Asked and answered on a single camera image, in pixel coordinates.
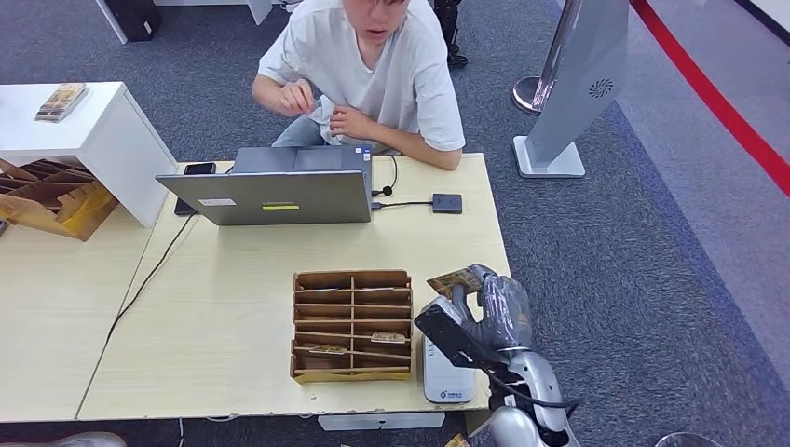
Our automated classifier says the person's right hand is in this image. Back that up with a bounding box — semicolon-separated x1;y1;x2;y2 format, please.
274;78;316;118

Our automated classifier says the person's left hand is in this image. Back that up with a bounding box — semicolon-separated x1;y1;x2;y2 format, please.
328;104;377;142

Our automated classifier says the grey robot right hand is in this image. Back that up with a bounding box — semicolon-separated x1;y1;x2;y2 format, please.
449;264;535;353

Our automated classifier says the golden ID card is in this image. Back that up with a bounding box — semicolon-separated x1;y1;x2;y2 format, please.
426;267;484;299

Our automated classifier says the person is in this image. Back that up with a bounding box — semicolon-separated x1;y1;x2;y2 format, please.
252;0;467;172

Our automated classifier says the white card reader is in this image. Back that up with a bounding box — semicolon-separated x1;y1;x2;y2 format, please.
422;335;476;405

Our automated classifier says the wooden card rack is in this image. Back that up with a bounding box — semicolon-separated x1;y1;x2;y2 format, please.
289;269;415;386

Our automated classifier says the white desk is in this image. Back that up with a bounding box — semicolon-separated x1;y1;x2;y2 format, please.
93;0;274;45

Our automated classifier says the grey laptop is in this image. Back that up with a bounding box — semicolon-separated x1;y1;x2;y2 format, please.
154;145;374;227

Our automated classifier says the wooden table leg panel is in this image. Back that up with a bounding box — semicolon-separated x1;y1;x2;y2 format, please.
464;408;495;436

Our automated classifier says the small black hub box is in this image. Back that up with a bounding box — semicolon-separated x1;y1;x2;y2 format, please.
431;193;464;215

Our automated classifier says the white drawer box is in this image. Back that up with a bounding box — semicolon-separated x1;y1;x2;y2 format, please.
318;412;447;432

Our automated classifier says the white cabinet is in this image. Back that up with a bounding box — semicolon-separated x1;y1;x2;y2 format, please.
0;80;179;229

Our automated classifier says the clear glass rim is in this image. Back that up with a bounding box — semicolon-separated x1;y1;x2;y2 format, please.
654;431;727;447

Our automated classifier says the grey kiosk stand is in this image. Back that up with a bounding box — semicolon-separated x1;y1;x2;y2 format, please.
512;0;632;180

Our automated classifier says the brown cardboard rack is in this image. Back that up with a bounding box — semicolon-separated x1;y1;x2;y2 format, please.
0;158;119;243

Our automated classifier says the pale grey shell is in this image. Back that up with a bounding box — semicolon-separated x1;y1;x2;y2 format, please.
0;431;128;447

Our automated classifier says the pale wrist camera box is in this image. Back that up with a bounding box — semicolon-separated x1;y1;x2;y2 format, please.
414;295;480;370

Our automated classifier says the black earphone cable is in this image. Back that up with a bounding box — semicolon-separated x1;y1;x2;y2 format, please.
371;154;400;198

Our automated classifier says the black hub cable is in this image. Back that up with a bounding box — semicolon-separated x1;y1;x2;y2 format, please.
371;198;434;210

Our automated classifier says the chrome stanchion post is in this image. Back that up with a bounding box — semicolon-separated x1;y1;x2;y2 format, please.
511;0;584;116

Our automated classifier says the black power cable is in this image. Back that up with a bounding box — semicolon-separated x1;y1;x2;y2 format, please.
102;212;198;346

